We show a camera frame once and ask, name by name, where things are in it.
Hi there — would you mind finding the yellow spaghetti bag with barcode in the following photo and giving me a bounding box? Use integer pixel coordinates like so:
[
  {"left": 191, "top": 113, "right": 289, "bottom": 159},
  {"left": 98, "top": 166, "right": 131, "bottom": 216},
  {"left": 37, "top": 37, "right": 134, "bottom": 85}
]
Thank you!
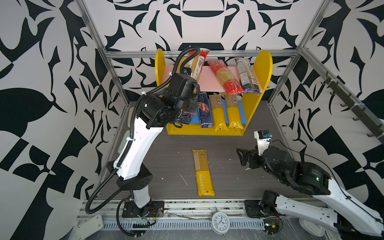
[{"left": 225, "top": 94, "right": 244, "bottom": 130}]

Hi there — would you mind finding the mint green zipper case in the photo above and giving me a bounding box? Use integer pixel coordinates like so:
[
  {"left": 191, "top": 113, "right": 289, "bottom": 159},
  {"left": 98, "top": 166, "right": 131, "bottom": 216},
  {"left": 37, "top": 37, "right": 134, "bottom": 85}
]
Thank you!
[{"left": 118, "top": 138, "right": 127, "bottom": 154}]

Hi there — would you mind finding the blue Barilla spaghetti bag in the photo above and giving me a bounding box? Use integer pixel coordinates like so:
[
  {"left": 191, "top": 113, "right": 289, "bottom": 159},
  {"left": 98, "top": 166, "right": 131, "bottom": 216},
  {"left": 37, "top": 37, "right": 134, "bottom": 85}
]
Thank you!
[{"left": 198, "top": 93, "right": 213, "bottom": 129}]

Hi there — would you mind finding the clear blue label noodle pack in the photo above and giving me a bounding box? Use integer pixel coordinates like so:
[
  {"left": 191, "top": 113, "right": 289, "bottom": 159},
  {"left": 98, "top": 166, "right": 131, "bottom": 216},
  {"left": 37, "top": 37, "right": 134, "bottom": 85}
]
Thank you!
[{"left": 235, "top": 58, "right": 261, "bottom": 95}]

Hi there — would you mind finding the square white clock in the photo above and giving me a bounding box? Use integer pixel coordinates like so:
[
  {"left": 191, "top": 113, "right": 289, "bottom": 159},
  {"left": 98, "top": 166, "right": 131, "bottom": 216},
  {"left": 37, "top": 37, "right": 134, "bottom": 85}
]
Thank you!
[{"left": 299, "top": 219, "right": 326, "bottom": 237}]

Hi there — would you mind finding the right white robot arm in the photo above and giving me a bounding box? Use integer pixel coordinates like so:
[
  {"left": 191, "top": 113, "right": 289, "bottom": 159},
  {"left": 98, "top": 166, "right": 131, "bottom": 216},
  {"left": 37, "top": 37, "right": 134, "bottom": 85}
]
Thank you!
[{"left": 237, "top": 147, "right": 384, "bottom": 239}]

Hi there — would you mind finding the round white alarm clock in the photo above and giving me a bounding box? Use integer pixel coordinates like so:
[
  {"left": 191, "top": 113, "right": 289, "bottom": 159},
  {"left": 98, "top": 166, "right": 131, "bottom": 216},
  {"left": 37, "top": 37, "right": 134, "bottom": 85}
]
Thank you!
[{"left": 211, "top": 212, "right": 230, "bottom": 236}]

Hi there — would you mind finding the blue Barilla pasta box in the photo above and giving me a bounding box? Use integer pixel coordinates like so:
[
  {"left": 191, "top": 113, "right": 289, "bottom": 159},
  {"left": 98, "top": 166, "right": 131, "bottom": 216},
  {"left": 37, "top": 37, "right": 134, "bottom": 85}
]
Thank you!
[{"left": 177, "top": 112, "right": 195, "bottom": 125}]

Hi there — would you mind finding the plain yellow spaghetti bag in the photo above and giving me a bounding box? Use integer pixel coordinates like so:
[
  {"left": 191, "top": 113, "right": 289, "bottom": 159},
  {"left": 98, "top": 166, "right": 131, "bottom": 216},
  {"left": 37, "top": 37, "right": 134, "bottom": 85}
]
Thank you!
[{"left": 209, "top": 95, "right": 228, "bottom": 131}]

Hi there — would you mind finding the black corrugated cable hose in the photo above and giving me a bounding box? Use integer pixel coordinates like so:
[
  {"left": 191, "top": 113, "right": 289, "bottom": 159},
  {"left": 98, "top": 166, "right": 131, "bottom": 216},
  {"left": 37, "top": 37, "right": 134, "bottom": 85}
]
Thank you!
[{"left": 84, "top": 45, "right": 201, "bottom": 238}]

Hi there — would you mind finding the yellow Pastatime spaghetti bag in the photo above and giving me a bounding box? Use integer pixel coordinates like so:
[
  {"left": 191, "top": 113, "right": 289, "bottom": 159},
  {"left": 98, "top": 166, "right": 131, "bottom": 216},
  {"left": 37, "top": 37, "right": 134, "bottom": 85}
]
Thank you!
[
  {"left": 175, "top": 56, "right": 188, "bottom": 74},
  {"left": 193, "top": 150, "right": 215, "bottom": 197}
]

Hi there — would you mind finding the beige zipper case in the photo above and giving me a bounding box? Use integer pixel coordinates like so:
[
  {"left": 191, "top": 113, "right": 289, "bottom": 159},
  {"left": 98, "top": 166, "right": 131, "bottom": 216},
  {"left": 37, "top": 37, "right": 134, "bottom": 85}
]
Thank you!
[{"left": 127, "top": 107, "right": 134, "bottom": 129}]

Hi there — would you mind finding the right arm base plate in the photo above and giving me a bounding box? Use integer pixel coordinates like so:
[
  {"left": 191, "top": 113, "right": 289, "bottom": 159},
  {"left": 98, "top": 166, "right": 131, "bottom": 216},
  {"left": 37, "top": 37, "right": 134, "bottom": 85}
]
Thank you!
[{"left": 244, "top": 200, "right": 270, "bottom": 218}]

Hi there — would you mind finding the white slotted cable duct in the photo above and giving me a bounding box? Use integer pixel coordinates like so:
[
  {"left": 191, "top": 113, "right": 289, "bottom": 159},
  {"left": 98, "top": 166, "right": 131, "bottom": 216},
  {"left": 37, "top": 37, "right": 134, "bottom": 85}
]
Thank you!
[{"left": 120, "top": 219, "right": 265, "bottom": 231}]

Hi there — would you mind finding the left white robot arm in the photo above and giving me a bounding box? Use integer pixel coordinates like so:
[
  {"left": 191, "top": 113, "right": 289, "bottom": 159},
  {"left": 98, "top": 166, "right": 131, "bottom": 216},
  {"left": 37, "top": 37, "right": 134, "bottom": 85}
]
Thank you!
[{"left": 113, "top": 73, "right": 200, "bottom": 210}]

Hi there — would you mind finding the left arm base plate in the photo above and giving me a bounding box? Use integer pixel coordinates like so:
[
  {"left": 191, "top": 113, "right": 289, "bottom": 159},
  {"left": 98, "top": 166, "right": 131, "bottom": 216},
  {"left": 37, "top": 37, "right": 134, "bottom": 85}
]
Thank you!
[{"left": 122, "top": 201, "right": 165, "bottom": 218}]

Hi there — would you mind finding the blue lower shelf board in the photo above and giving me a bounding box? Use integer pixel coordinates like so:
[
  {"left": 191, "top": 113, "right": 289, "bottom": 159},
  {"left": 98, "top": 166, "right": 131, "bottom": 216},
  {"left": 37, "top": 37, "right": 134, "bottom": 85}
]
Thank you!
[{"left": 190, "top": 100, "right": 247, "bottom": 126}]

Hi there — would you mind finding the white metal bracket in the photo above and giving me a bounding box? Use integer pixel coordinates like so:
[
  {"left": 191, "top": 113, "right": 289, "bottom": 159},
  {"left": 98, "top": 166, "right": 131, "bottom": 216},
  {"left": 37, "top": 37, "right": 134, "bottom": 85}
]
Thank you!
[{"left": 75, "top": 214, "right": 104, "bottom": 240}]

